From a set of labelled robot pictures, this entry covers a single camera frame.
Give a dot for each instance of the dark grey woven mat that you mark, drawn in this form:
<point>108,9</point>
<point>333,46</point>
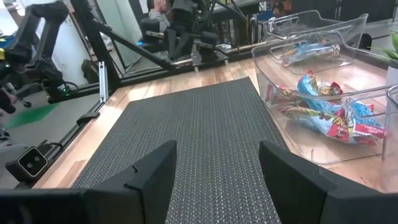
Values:
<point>199,124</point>

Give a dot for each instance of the green plant in white pot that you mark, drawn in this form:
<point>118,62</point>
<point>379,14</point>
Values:
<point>392,74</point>

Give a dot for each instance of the person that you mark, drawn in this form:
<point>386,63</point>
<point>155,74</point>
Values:
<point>157,17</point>

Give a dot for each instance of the black plastic bracket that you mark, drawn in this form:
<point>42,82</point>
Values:
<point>88,117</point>

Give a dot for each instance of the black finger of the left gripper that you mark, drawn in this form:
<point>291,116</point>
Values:
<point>171,43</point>
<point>186,45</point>

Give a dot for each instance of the blue red snack bag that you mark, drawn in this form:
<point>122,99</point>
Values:
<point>323,124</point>

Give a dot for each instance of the clear plastic bin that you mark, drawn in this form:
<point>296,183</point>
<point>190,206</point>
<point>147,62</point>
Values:
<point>391,140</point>
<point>351,28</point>
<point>295,140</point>

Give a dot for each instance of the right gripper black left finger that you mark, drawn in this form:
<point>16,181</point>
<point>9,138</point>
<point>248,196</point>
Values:
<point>140,199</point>

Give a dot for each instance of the multicolour granola bar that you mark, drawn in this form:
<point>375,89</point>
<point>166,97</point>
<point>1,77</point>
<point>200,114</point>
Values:
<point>363,112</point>

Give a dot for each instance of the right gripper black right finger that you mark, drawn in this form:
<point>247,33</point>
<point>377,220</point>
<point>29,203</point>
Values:
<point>304,196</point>

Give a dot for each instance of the silver metal bracket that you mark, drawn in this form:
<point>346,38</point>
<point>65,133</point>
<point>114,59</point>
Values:
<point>103,81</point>

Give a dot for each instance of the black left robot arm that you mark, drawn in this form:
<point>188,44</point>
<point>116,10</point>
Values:
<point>183,12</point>

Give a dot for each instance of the dark bag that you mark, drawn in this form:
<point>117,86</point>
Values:
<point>90,71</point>

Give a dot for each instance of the black camera with silver face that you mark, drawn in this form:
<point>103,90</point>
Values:
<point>32,161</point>

